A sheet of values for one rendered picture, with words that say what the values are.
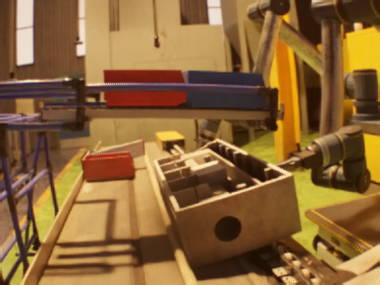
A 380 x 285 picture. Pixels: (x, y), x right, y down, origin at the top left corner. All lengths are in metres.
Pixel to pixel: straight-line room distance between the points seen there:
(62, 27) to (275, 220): 10.70
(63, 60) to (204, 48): 4.97
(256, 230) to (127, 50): 6.67
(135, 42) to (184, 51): 0.97
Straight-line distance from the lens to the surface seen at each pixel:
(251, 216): 1.15
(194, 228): 1.12
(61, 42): 11.41
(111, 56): 7.63
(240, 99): 1.45
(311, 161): 1.34
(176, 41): 7.71
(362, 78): 2.65
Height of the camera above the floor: 1.27
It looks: 7 degrees down
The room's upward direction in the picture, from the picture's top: 5 degrees counter-clockwise
